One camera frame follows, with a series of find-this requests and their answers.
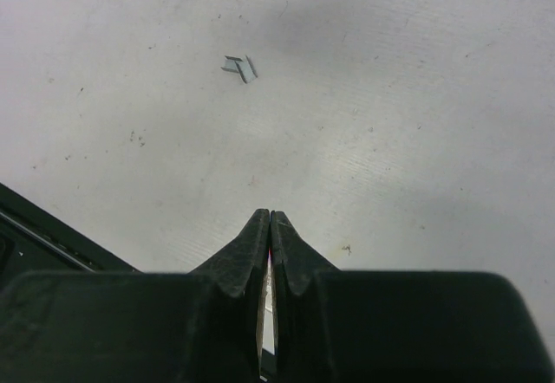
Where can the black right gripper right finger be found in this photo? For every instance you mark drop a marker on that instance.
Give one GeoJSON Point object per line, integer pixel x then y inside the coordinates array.
{"type": "Point", "coordinates": [333, 325]}

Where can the small staple strip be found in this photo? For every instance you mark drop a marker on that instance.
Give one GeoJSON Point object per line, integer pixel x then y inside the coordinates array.
{"type": "Point", "coordinates": [232, 64]}

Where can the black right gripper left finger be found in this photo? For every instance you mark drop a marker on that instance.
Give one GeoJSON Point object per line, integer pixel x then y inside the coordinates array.
{"type": "Point", "coordinates": [61, 322]}

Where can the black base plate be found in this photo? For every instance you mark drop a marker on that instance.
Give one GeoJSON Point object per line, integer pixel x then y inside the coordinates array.
{"type": "Point", "coordinates": [56, 244]}

